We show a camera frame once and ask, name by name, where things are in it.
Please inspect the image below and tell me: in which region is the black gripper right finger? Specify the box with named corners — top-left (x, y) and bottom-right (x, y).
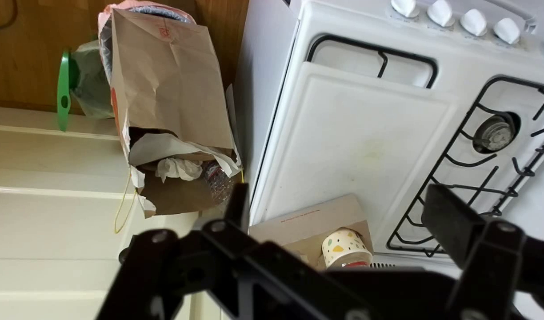
top-left (421, 183), bottom-right (544, 320)

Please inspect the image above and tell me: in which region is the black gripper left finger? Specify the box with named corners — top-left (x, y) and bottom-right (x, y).
top-left (95, 181), bottom-right (369, 320)

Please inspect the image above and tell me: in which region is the brown cardboard cup holder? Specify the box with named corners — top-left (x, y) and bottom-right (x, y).
top-left (245, 193), bottom-right (374, 273)

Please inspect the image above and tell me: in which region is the crumpled white paper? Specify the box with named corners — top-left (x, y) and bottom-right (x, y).
top-left (154, 154), bottom-right (204, 183)

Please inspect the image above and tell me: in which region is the black double stove grate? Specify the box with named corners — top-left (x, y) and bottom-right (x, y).
top-left (385, 74), bottom-right (544, 257)

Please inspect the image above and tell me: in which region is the round gas burner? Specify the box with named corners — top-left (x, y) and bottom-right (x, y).
top-left (470, 110), bottom-right (522, 154)

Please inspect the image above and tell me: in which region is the white plastic cutting board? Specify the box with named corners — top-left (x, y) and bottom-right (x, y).
top-left (261, 60), bottom-right (458, 240)

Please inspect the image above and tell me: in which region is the brown paper bag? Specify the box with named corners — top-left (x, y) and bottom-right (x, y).
top-left (97, 0), bottom-right (245, 220)

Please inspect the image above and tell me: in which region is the white gas stove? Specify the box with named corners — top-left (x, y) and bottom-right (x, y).
top-left (234, 0), bottom-right (544, 282)

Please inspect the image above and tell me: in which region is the grey plastic bag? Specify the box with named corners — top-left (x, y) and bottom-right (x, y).
top-left (72, 39), bottom-right (115, 119)

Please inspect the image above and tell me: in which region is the white stove knob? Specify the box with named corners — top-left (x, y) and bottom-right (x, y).
top-left (492, 16), bottom-right (525, 46)
top-left (389, 0), bottom-right (421, 19)
top-left (458, 7), bottom-right (490, 39)
top-left (424, 0), bottom-right (456, 28)

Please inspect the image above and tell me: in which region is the black single stove grate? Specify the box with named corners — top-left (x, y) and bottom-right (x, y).
top-left (305, 32), bottom-right (438, 90)

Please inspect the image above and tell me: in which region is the green plastic handle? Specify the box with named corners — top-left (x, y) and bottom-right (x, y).
top-left (54, 48), bottom-right (81, 133)

